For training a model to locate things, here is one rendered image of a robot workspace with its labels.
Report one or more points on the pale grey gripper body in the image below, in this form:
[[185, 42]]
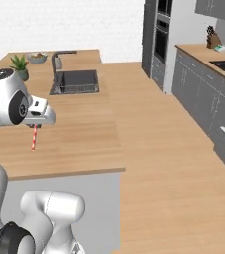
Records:
[[46, 118]]

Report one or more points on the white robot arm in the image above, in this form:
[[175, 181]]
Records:
[[5, 105]]

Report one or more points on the red white striped straw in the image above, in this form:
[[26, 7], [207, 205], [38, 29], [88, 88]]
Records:
[[34, 139]]

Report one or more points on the grey island counter base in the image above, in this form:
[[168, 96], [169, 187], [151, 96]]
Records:
[[94, 211]]

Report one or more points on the dark grey sink basin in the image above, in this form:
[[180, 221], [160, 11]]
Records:
[[77, 81]]

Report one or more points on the dark grey sink tap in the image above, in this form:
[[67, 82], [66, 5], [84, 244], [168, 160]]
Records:
[[54, 64]]

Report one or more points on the green potted plant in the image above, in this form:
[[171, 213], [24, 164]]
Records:
[[19, 64]]

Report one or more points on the grey bowl with food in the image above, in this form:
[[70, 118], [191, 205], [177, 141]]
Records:
[[37, 58]]

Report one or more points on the dark grey tall cabinet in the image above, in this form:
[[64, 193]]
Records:
[[148, 36]]

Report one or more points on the dark grey oven stack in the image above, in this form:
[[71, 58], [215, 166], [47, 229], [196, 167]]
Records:
[[161, 39]]

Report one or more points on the grey base cupboard run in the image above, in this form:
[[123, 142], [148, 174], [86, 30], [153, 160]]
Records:
[[200, 92]]

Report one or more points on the brown knife block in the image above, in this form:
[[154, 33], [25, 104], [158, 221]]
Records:
[[213, 39]]

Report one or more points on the teal and white sponge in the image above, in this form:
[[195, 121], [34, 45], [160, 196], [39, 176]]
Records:
[[223, 48]]

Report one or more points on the grey wall cupboards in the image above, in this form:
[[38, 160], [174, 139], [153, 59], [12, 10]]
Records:
[[216, 8]]

